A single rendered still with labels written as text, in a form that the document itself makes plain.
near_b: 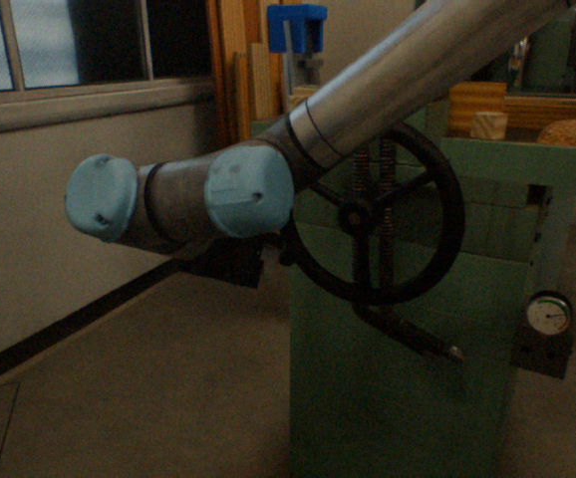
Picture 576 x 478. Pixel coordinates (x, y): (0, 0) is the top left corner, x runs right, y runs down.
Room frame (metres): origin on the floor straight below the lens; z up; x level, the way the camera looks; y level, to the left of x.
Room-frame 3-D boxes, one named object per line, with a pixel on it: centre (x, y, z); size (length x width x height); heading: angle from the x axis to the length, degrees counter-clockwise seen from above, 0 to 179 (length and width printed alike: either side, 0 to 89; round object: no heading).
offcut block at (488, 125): (0.81, -0.32, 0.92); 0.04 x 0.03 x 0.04; 39
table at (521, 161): (0.90, -0.21, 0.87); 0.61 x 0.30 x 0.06; 60
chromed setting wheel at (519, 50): (1.04, -0.45, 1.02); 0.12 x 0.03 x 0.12; 150
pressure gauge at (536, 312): (0.68, -0.40, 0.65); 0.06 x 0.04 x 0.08; 60
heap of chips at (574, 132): (0.80, -0.44, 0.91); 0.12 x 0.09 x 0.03; 150
